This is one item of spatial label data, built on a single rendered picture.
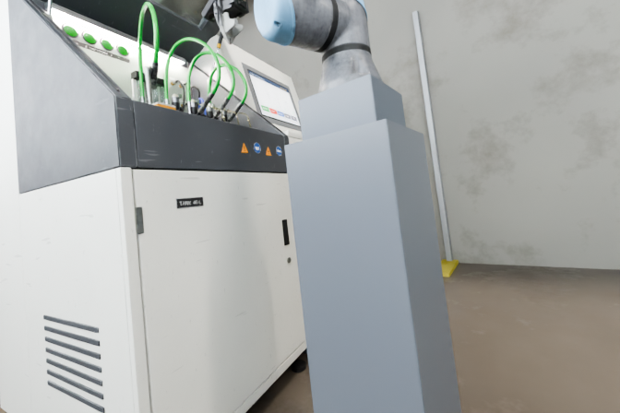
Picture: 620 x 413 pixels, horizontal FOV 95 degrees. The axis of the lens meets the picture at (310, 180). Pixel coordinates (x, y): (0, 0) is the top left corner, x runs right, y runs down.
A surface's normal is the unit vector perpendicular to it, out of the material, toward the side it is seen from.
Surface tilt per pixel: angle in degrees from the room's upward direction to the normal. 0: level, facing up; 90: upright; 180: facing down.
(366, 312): 90
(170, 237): 90
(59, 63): 90
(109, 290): 90
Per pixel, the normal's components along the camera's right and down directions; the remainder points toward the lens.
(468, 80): -0.59, 0.03
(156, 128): 0.87, -0.13
